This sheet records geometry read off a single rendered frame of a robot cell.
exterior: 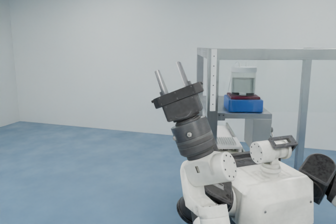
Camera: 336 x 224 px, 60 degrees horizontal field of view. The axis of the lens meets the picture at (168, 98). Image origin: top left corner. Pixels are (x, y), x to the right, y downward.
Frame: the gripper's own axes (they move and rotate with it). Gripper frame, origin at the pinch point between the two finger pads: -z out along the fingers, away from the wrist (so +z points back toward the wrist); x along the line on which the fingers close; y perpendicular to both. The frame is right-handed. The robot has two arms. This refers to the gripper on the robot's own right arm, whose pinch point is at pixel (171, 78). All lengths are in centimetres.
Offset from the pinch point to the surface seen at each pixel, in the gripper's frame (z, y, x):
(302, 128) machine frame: 68, -224, 60
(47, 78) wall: -138, -470, -326
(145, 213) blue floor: 95, -203, -108
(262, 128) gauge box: 37, -108, 20
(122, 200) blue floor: 82, -221, -135
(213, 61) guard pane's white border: -8, -92, 8
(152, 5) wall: -171, -431, -62
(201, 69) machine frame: -16, -202, -7
